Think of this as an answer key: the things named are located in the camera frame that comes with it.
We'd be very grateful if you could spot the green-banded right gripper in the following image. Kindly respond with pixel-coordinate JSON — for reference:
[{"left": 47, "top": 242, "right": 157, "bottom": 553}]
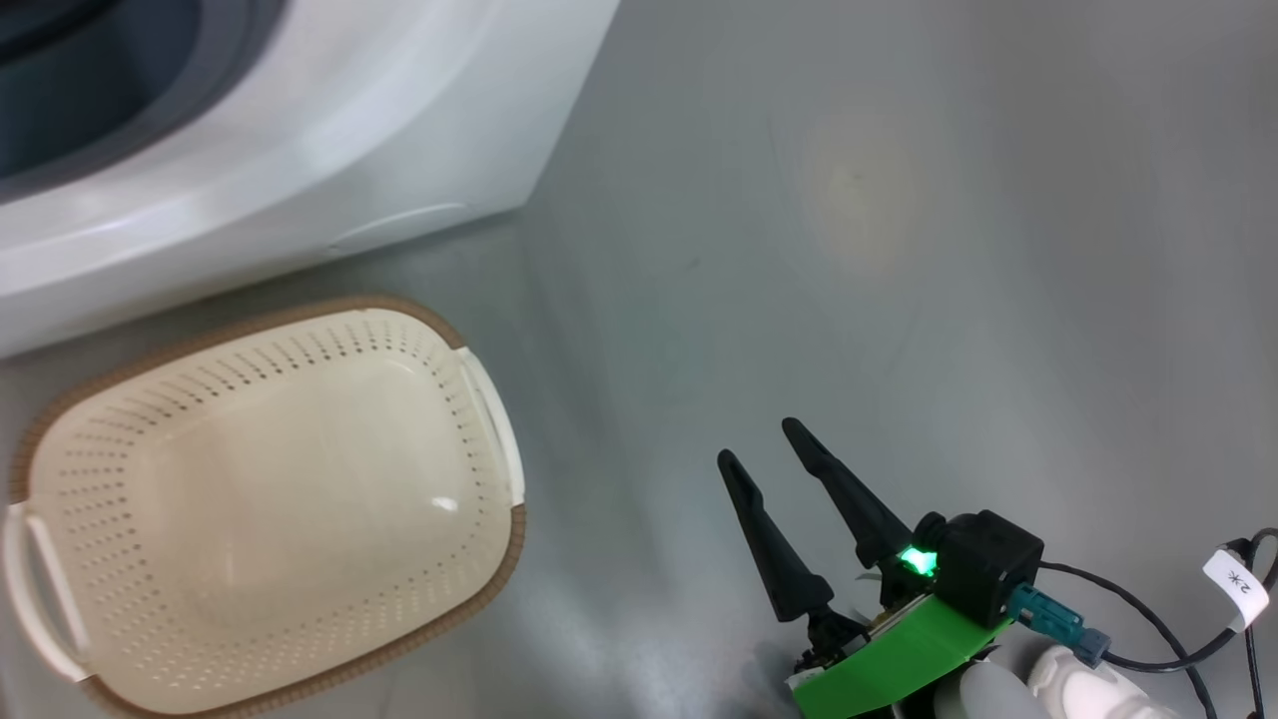
[{"left": 716, "top": 416, "right": 1011, "bottom": 719}]

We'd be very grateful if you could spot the cream perforated laundry basket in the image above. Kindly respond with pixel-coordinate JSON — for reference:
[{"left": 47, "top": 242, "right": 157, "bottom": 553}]
[{"left": 0, "top": 294, "right": 528, "bottom": 719}]

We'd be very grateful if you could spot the white front-load washing machine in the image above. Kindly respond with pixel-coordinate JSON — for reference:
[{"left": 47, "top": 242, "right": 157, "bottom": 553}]
[{"left": 0, "top": 0, "right": 622, "bottom": 359}]

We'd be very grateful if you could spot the grey rubber door gasket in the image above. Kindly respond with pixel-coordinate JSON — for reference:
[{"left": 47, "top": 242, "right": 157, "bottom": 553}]
[{"left": 0, "top": 0, "right": 293, "bottom": 206}]

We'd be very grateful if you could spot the round drain filter cover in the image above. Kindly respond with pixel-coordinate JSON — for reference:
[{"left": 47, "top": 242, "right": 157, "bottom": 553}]
[{"left": 329, "top": 203, "right": 470, "bottom": 251}]

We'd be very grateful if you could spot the teal cable connector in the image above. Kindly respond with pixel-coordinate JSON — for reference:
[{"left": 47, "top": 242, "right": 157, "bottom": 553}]
[{"left": 1006, "top": 583, "right": 1111, "bottom": 670}]

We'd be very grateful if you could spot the thin black cable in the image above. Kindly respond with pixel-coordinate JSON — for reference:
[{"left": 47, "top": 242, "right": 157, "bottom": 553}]
[
  {"left": 1038, "top": 561, "right": 1221, "bottom": 719},
  {"left": 1102, "top": 527, "right": 1278, "bottom": 673}
]

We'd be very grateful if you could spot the white cable tag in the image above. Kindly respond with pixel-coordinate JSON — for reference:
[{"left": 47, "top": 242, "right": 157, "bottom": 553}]
[{"left": 1201, "top": 546, "right": 1271, "bottom": 634}]

